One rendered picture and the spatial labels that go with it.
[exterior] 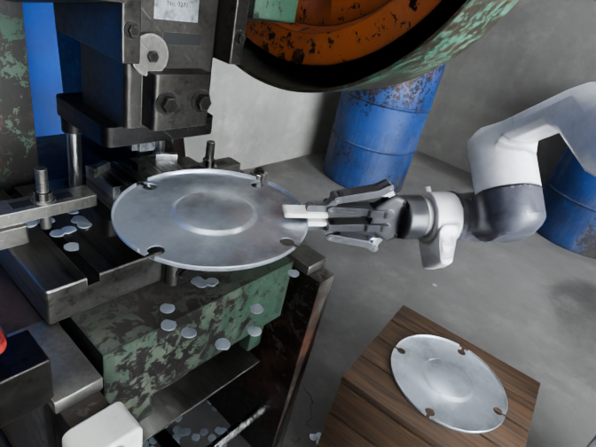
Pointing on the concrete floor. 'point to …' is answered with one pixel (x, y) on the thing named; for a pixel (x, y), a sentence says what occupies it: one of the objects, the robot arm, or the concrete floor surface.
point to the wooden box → (402, 436)
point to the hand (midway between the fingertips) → (304, 215)
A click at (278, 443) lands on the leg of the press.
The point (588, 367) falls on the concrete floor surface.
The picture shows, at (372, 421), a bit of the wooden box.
